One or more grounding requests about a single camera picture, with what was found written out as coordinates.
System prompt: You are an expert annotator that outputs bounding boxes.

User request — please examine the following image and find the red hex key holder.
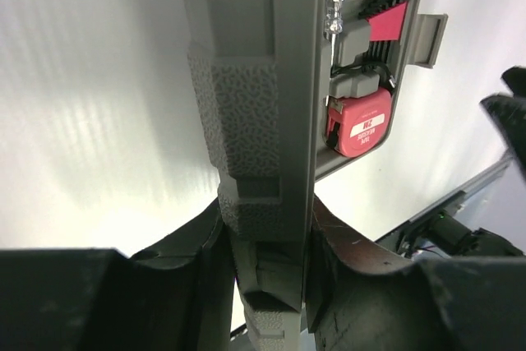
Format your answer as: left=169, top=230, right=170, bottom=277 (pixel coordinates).
left=358, top=0, right=408, bottom=60

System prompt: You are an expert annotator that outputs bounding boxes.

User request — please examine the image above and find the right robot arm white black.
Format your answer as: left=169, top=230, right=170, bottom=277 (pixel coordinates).
left=397, top=67, right=525, bottom=257

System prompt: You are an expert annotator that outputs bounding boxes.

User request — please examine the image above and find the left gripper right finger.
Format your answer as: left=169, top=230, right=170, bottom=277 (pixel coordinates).
left=306, top=200, right=525, bottom=350

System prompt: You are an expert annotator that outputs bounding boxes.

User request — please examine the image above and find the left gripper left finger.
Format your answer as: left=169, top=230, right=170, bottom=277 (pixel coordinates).
left=1, top=202, right=234, bottom=350

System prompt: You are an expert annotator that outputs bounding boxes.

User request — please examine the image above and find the grey plastic tool case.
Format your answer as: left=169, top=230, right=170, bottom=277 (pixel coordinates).
left=184, top=0, right=423, bottom=350

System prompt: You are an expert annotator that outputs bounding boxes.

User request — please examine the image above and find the red tape measure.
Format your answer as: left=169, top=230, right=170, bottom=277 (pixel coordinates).
left=325, top=61, right=396, bottom=159

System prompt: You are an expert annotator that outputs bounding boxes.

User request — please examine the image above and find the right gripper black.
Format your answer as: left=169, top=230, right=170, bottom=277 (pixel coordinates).
left=481, top=66, right=525, bottom=179

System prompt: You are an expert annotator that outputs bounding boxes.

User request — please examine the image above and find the aluminium front frame rail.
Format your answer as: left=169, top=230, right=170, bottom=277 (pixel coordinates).
left=376, top=151, right=513, bottom=252

